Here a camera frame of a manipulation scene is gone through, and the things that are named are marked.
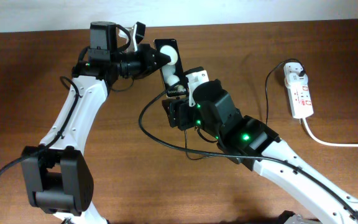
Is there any black smartphone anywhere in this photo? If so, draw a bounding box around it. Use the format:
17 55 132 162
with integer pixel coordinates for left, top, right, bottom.
154 39 188 98

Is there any white power strip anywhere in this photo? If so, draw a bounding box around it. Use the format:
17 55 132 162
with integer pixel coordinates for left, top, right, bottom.
287 85 314 119

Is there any black USB charging cable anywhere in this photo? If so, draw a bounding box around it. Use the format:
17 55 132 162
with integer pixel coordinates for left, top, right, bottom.
183 58 307 161

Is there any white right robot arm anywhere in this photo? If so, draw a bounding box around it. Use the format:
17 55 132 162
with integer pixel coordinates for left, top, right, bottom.
162 80 358 223

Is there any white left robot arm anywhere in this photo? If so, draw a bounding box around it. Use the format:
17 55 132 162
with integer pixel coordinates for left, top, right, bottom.
21 21 178 223

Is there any white wall charger adapter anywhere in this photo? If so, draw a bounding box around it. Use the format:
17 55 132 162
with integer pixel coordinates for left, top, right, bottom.
283 62 308 88

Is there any white power strip cord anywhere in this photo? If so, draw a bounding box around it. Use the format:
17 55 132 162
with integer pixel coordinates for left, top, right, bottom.
300 117 358 149

